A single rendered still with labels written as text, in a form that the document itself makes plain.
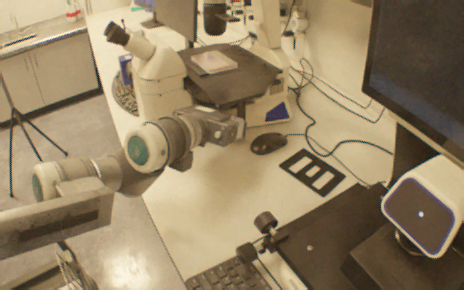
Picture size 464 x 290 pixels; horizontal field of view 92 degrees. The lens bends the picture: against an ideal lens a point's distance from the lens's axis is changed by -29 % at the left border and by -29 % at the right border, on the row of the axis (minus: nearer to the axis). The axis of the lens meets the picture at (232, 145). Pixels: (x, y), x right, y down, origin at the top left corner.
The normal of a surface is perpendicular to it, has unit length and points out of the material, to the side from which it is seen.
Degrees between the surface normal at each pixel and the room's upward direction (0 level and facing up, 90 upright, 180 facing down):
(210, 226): 0
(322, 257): 0
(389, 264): 0
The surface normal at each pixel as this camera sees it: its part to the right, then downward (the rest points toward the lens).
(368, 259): 0.00, -0.79
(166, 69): 0.48, 0.48
